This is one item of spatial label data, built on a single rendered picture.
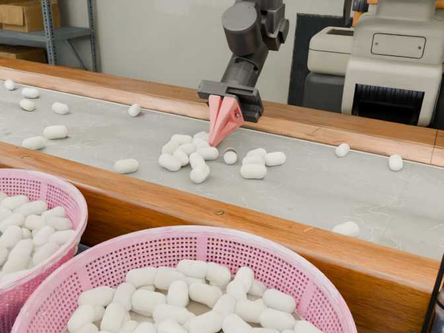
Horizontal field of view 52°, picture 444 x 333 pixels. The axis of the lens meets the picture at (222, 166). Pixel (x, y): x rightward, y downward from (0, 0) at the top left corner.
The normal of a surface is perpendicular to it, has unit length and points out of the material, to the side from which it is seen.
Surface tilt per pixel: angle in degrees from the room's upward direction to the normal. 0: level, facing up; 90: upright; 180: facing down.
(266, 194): 0
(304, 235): 0
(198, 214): 0
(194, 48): 90
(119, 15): 90
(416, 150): 45
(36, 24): 91
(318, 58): 90
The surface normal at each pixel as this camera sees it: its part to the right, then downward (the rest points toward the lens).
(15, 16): -0.45, 0.20
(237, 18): -0.21, -0.45
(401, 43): -0.37, 0.50
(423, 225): 0.03, -0.91
